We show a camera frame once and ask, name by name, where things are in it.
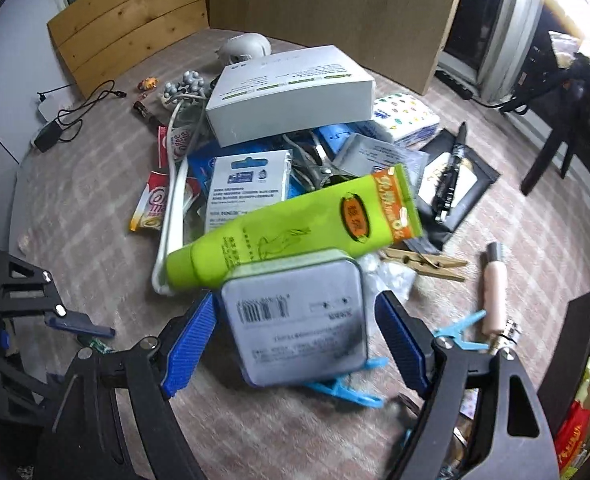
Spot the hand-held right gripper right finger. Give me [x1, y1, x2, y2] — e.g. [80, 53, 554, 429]
[375, 290, 561, 480]

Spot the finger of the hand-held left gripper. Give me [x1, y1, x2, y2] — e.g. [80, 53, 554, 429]
[0, 247, 116, 339]
[0, 352, 76, 423]

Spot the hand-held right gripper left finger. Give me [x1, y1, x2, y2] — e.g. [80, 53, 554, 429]
[35, 290, 218, 480]

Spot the square metal tin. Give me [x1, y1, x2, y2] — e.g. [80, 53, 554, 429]
[220, 249, 368, 388]

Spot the black container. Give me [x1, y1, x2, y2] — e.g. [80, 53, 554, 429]
[538, 290, 590, 480]

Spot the blue clothespin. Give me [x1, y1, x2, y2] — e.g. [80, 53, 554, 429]
[432, 310, 491, 351]
[302, 357, 388, 408]

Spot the clear plastic bag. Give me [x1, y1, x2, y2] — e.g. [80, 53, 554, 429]
[365, 255, 416, 301]

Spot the wooden clothespin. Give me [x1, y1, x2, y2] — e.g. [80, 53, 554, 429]
[380, 246, 468, 282]

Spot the beige cosmetic bottle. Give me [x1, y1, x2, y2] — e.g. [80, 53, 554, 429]
[482, 241, 507, 336]

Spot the small silver metal fitting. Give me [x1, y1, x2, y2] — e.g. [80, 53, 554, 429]
[496, 319, 523, 353]

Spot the red coffee sachet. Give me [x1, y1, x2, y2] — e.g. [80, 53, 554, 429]
[156, 125, 198, 170]
[129, 170, 176, 233]

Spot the green squeeze tube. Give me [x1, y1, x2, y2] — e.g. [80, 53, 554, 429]
[166, 164, 423, 292]

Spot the blue card packet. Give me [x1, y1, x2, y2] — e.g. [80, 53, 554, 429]
[187, 149, 293, 236]

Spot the black pen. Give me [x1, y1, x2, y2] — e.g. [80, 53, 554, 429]
[434, 121, 468, 225]

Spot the black pouch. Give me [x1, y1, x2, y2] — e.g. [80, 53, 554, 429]
[405, 129, 501, 253]

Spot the silver foil sachet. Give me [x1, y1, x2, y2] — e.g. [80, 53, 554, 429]
[335, 134, 428, 196]

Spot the black power adapter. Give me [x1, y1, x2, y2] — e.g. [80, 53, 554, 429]
[34, 120, 63, 152]

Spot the red packet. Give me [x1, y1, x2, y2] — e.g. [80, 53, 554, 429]
[555, 400, 590, 478]

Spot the white power adapter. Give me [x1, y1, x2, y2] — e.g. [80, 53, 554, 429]
[37, 95, 70, 123]

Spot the printed pocket tissue pack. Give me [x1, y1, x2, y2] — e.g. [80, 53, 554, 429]
[372, 94, 440, 143]

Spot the black tripod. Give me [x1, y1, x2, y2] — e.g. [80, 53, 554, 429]
[500, 35, 590, 196]

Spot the grey ball massager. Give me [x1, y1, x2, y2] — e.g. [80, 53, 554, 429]
[161, 71, 211, 108]

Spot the black power strip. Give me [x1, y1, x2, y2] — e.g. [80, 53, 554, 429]
[435, 67, 476, 101]

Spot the white cardboard carton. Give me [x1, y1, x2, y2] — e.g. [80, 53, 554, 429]
[205, 45, 376, 148]

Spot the white rounded gadget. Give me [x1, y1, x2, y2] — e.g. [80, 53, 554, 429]
[215, 32, 273, 66]

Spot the wooden board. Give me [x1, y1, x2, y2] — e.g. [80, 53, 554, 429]
[47, 0, 211, 101]

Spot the brown cardboard box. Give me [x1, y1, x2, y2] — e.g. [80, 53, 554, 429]
[207, 0, 468, 96]

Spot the black cable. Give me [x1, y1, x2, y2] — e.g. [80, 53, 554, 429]
[37, 80, 127, 146]

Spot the white window frame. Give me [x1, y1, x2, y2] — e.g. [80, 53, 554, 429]
[437, 0, 546, 101]

